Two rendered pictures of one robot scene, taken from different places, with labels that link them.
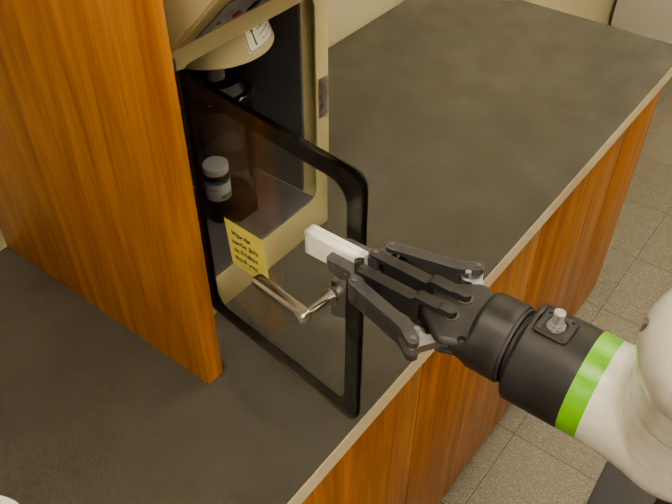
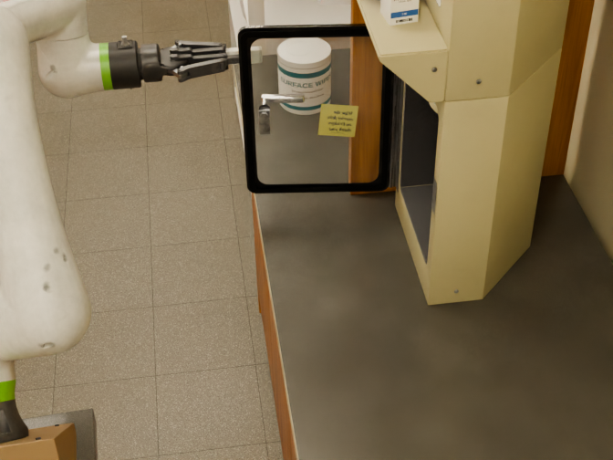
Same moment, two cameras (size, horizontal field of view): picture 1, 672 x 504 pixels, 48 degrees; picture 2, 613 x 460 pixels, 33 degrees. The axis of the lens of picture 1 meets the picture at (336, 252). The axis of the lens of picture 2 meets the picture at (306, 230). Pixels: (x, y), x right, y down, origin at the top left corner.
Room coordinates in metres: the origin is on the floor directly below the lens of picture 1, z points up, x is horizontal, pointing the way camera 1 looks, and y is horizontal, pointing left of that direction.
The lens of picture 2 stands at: (1.92, -1.19, 2.36)
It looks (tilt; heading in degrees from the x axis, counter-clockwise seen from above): 40 degrees down; 135
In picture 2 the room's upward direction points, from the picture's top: 1 degrees counter-clockwise
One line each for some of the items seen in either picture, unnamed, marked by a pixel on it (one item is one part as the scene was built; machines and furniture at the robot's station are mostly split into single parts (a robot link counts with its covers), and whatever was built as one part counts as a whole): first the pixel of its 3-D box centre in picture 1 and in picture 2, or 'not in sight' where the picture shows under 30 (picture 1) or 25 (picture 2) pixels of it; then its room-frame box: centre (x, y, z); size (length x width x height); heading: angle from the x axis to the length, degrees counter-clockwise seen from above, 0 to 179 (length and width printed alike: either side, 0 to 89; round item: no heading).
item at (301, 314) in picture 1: (293, 292); not in sight; (0.60, 0.05, 1.20); 0.10 x 0.05 x 0.03; 45
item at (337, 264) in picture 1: (343, 275); not in sight; (0.52, -0.01, 1.31); 0.05 x 0.03 x 0.01; 53
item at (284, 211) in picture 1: (270, 255); (317, 113); (0.67, 0.08, 1.19); 0.30 x 0.01 x 0.40; 45
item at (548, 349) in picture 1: (549, 359); (126, 63); (0.41, -0.18, 1.31); 0.09 x 0.06 x 0.12; 142
